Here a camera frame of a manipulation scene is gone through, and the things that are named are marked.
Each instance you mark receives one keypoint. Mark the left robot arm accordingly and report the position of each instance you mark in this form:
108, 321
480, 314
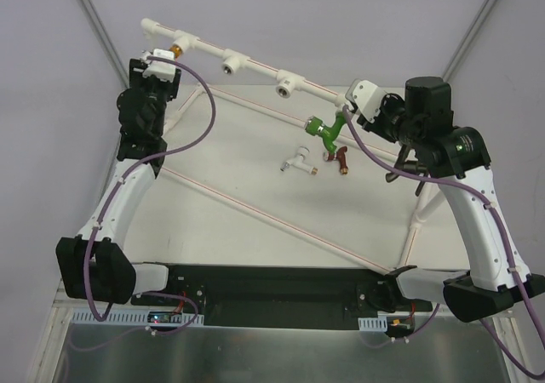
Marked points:
93, 261

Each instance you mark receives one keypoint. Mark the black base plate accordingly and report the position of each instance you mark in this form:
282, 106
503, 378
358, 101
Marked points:
281, 297

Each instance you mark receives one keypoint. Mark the left cable duct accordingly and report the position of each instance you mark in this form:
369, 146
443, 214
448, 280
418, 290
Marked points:
139, 318

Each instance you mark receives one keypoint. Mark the white faucet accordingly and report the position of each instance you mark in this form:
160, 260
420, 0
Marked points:
298, 161

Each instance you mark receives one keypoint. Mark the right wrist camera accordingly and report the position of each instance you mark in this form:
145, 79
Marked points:
365, 98

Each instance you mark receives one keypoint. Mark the yellow faucet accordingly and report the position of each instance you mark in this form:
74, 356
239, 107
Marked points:
176, 50

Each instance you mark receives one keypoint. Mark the green faucet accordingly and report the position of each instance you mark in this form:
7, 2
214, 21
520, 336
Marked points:
328, 134

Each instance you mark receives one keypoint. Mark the dark red faucet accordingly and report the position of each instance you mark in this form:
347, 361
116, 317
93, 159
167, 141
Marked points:
340, 157

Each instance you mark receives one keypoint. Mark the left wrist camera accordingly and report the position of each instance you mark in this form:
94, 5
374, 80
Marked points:
163, 71

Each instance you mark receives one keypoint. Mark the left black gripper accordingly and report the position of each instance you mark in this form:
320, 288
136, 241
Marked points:
139, 73

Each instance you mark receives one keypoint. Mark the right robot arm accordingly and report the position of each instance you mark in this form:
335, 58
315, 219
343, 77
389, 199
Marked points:
456, 159

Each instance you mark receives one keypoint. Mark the right cable duct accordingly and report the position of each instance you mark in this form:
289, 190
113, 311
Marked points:
384, 323

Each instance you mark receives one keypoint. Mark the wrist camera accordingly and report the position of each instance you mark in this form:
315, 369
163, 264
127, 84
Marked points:
163, 71
365, 98

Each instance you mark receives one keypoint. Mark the cable duct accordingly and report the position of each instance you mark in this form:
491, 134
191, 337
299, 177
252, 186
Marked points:
384, 323
139, 318

